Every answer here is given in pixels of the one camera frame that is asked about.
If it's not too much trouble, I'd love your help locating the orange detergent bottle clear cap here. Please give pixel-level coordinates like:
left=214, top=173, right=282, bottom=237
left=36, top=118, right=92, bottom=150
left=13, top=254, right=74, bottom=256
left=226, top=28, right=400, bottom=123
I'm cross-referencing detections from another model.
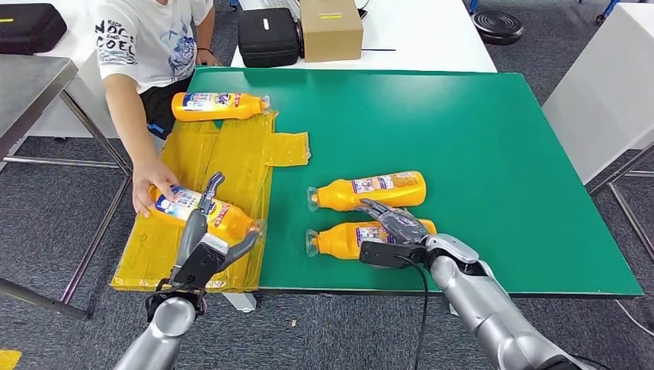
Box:
left=170, top=92, right=271, bottom=123
left=148, top=184, right=268, bottom=245
left=306, top=170, right=427, bottom=213
left=305, top=218, right=438, bottom=261

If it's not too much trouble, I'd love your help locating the person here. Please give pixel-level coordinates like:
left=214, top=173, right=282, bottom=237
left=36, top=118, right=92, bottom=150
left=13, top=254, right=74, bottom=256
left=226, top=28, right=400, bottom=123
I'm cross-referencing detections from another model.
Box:
left=94, top=0, right=224, bottom=218

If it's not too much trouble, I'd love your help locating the black zippered case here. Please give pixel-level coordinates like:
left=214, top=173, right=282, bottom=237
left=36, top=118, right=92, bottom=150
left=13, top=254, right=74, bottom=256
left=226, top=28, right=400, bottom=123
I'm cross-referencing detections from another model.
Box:
left=237, top=8, right=302, bottom=69
left=0, top=2, right=69, bottom=56

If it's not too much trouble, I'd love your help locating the person's right hand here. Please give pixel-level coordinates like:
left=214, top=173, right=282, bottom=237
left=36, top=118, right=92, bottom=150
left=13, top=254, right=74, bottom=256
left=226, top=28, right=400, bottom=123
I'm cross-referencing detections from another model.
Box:
left=131, top=160, right=180, bottom=218

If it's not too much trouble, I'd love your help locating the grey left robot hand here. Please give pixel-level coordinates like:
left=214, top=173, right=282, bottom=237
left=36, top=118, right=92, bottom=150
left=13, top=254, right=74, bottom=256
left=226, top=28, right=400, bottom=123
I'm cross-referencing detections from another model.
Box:
left=172, top=170, right=262, bottom=284

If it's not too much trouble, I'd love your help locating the steel table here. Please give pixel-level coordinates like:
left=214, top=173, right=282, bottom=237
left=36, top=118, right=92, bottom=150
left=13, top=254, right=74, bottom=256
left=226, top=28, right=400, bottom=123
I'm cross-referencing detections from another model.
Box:
left=0, top=54, right=149, bottom=321

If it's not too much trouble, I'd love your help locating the blue wheeled frame leg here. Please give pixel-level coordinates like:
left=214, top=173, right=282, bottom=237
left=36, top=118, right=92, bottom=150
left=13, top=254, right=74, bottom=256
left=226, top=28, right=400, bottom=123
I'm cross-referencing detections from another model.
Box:
left=595, top=0, right=622, bottom=24

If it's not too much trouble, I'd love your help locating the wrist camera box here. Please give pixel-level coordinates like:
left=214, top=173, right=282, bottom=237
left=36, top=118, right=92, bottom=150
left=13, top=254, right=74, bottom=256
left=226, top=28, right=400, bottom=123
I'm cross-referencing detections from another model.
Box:
left=358, top=240, right=430, bottom=270
left=170, top=234, right=230, bottom=290

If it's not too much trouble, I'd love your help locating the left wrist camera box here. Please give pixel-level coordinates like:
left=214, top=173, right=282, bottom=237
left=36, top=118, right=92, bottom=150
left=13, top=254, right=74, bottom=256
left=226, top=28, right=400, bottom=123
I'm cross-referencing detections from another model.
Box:
left=170, top=234, right=230, bottom=290

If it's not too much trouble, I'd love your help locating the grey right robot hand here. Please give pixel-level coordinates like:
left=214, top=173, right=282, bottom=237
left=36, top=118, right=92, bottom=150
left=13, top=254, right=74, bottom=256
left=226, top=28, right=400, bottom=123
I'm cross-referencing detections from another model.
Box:
left=356, top=199, right=432, bottom=246

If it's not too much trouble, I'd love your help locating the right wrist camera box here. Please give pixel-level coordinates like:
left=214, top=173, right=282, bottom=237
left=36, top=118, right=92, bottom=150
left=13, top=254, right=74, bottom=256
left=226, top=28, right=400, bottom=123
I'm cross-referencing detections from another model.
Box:
left=358, top=240, right=430, bottom=270

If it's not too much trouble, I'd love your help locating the black round disc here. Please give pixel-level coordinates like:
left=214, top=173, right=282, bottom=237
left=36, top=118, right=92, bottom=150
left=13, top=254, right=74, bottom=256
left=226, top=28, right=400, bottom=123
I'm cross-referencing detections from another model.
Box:
left=470, top=10, right=524, bottom=47

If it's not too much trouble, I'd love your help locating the person's left hand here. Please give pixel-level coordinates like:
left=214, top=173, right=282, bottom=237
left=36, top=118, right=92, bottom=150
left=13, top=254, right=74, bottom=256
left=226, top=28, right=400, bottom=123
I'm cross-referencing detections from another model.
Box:
left=195, top=46, right=223, bottom=67

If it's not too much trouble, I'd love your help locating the white table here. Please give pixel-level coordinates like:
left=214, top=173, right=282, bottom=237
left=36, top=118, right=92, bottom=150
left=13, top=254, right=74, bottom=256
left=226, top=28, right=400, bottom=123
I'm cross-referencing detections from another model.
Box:
left=230, top=0, right=499, bottom=74
left=541, top=2, right=654, bottom=267

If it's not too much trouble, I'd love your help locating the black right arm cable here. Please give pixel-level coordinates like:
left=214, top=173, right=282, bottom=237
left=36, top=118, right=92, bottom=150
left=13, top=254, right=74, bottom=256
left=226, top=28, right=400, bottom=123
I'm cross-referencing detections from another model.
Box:
left=393, top=255, right=430, bottom=370

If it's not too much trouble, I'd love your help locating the brown cardboard box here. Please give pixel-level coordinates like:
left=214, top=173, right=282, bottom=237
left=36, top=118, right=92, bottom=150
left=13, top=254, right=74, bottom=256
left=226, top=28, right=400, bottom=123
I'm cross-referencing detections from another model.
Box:
left=299, top=0, right=365, bottom=63

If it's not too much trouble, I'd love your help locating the white table foot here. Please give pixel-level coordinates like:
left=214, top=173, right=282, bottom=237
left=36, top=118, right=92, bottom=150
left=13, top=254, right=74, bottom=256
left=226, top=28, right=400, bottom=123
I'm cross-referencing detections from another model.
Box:
left=223, top=291, right=258, bottom=314

